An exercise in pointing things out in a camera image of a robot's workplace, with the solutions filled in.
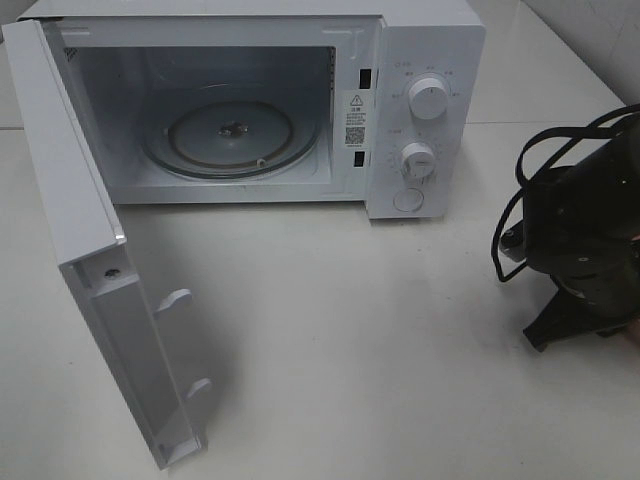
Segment pink round plate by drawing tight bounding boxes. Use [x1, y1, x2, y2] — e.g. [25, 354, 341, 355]
[625, 320, 640, 347]

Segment upper white power knob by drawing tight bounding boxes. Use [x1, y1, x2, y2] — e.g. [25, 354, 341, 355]
[407, 74, 450, 120]

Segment round white door button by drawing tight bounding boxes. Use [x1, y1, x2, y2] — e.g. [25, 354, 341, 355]
[393, 188, 424, 213]

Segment glass microwave turntable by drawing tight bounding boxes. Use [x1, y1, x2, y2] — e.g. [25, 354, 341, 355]
[141, 84, 330, 180]

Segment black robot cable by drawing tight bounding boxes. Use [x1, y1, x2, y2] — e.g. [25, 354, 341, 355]
[489, 102, 640, 285]

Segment white microwave oven body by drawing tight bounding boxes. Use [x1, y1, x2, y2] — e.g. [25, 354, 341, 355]
[12, 1, 485, 219]

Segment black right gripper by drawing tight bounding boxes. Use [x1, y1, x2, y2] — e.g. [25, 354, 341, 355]
[523, 269, 639, 352]

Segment white timer knob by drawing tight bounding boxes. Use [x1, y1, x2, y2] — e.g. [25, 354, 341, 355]
[401, 142, 436, 179]

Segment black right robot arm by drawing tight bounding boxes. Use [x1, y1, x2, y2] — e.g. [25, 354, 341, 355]
[523, 136, 639, 351]

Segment white microwave door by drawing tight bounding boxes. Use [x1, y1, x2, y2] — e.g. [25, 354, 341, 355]
[3, 20, 211, 469]

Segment white warning sticker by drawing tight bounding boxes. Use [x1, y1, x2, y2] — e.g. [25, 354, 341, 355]
[341, 89, 372, 149]

